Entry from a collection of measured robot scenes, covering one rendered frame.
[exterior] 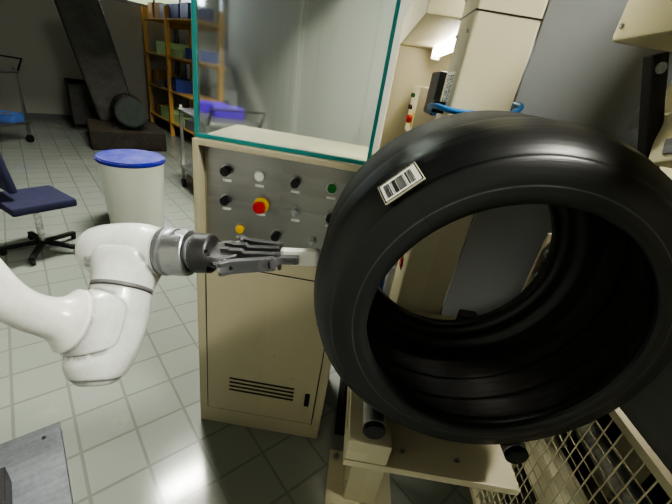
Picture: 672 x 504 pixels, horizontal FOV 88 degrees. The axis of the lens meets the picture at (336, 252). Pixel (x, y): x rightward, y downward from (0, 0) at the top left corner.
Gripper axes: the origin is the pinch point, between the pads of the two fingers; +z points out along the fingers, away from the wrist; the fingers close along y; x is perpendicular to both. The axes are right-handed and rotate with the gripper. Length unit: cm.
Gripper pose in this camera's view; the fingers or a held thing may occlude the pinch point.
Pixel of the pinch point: (300, 257)
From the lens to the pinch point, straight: 64.9
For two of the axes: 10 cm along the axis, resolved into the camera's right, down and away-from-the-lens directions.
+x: 0.0, 9.0, 4.3
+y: 0.8, -4.3, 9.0
